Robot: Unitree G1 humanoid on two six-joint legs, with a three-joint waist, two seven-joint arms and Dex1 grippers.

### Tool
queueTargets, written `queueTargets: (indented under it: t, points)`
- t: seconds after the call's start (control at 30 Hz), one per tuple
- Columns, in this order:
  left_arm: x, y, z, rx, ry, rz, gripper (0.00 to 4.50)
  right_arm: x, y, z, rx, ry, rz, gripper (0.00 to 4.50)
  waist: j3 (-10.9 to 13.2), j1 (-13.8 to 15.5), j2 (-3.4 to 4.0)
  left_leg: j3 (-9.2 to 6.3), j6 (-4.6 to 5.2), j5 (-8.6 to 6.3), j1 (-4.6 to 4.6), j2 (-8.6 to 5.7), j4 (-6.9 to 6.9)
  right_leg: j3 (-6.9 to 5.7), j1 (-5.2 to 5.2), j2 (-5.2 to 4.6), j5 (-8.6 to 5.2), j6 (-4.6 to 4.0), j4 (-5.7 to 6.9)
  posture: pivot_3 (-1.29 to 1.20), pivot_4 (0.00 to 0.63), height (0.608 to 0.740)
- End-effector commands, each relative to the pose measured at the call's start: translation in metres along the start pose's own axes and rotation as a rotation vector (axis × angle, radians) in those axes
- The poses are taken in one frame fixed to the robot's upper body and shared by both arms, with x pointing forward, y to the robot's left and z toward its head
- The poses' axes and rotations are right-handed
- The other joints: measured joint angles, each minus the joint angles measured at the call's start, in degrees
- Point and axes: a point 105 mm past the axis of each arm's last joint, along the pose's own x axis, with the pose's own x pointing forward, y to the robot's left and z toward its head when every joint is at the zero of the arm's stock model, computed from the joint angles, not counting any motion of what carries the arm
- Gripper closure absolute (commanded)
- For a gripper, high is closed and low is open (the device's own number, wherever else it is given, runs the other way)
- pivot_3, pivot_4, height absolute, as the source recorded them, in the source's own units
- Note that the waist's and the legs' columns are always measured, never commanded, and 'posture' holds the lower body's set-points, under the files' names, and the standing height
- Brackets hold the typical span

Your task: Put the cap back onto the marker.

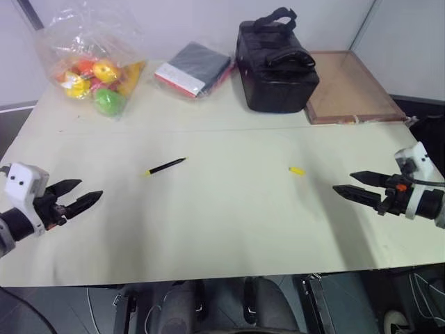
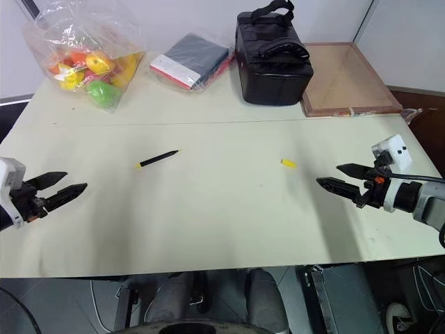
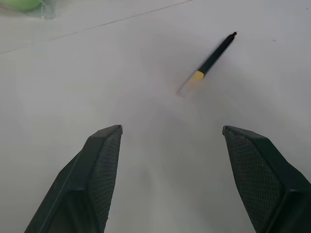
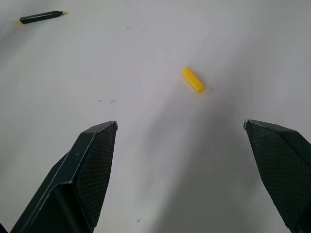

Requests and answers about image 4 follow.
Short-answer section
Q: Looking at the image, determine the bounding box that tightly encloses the yellow marker cap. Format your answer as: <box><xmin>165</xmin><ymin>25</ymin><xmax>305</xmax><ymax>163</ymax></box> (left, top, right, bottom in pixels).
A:
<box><xmin>181</xmin><ymin>67</ymin><xmax>206</xmax><ymax>94</ymax></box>

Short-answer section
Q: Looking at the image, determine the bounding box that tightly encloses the black pen with yellow tip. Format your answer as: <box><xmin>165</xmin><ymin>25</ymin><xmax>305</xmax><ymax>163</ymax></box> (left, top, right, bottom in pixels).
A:
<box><xmin>19</xmin><ymin>10</ymin><xmax>68</xmax><ymax>25</ymax></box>

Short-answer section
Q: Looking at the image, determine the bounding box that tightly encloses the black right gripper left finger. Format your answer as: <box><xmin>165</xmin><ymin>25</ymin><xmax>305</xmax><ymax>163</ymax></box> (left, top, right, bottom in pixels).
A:
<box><xmin>9</xmin><ymin>120</ymin><xmax>119</xmax><ymax>233</ymax></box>

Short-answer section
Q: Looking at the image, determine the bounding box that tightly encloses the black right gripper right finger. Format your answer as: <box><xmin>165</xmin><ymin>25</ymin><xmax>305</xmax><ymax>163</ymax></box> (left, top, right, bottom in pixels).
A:
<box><xmin>243</xmin><ymin>119</ymin><xmax>311</xmax><ymax>233</ymax></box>

